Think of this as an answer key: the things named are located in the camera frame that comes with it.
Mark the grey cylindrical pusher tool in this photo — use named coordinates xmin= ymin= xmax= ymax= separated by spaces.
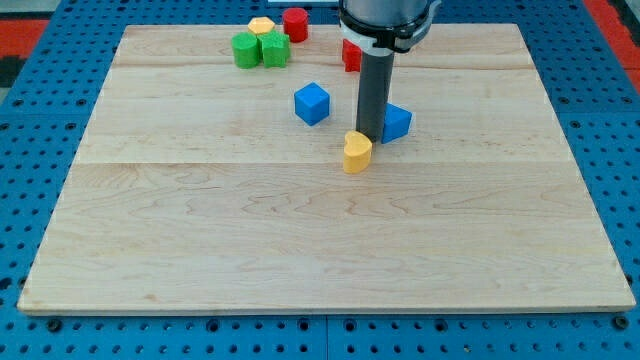
xmin=356 ymin=52 xmax=394 ymax=143

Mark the wooden board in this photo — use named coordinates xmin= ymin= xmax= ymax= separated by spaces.
xmin=18 ymin=24 xmax=635 ymax=316

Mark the blue triangle block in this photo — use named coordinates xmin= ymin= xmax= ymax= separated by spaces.
xmin=381 ymin=103 xmax=413 ymax=144

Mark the blue cube block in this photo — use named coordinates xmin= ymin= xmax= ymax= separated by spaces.
xmin=294 ymin=82 xmax=330 ymax=126

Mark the green cylinder block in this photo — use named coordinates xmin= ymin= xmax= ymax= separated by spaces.
xmin=231 ymin=32 xmax=260 ymax=69

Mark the yellow heart block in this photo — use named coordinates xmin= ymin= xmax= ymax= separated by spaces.
xmin=343 ymin=130 xmax=373 ymax=174

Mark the yellow hexagon block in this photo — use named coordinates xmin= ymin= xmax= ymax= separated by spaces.
xmin=247 ymin=17 xmax=275 ymax=35

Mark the red cylinder block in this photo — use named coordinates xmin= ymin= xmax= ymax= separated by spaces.
xmin=282 ymin=7 xmax=309 ymax=43

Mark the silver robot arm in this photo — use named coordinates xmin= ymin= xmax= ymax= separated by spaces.
xmin=339 ymin=0 xmax=442 ymax=56

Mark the green star block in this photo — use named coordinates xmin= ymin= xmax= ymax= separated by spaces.
xmin=258 ymin=30 xmax=291 ymax=68

